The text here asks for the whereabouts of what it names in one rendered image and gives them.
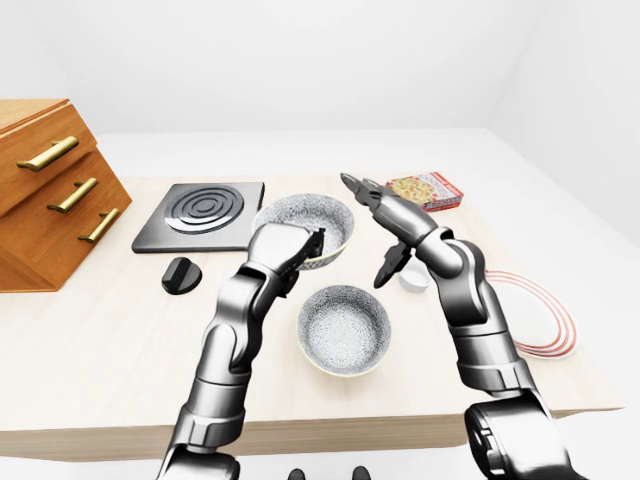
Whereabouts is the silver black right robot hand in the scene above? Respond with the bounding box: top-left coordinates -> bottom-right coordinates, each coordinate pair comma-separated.
340,172 -> 447,290

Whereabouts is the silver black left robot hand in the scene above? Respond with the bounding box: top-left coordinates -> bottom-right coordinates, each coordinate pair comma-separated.
247,222 -> 328,301

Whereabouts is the patterned grey bowl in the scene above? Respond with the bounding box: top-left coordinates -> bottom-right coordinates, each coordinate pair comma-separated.
296,284 -> 393,379
252,193 -> 357,273

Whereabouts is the flat dark stove plate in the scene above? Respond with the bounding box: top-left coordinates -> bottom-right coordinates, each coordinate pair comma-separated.
131,182 -> 266,255

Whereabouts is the white plate with red rings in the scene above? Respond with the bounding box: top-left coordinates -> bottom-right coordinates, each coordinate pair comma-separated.
483,268 -> 577,359

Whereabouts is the printed red food box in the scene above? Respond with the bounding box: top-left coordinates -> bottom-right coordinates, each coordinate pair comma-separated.
385,171 -> 464,214

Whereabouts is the small white ramekin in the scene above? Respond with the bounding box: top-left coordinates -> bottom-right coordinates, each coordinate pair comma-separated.
398,259 -> 432,293

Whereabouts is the round black stove knob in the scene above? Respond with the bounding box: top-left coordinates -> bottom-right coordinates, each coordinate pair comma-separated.
160,256 -> 205,297

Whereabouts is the wooden cabinet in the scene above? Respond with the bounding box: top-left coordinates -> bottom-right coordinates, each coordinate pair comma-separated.
0,98 -> 134,293

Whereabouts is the large wooden drawer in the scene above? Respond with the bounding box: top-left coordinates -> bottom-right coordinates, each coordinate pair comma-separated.
0,102 -> 99,218

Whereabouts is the brass drawer handle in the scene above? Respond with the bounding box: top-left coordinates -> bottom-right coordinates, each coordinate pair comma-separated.
16,135 -> 80,173
47,177 -> 99,215
77,208 -> 121,245

